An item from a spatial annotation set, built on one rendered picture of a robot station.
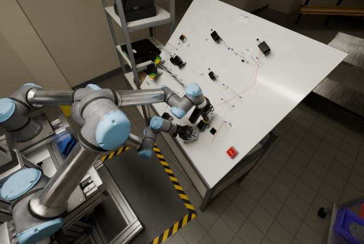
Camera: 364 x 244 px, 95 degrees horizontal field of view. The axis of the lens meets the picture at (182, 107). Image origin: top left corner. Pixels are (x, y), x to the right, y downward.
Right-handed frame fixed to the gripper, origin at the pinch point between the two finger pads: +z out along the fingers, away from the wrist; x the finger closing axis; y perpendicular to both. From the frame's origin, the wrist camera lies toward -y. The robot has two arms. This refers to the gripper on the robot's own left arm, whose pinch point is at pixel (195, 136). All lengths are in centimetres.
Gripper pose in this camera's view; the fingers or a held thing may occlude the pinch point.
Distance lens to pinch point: 119.4
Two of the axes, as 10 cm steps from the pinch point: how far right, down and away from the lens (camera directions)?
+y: 6.0, -2.3, -7.6
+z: 7.8, 3.4, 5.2
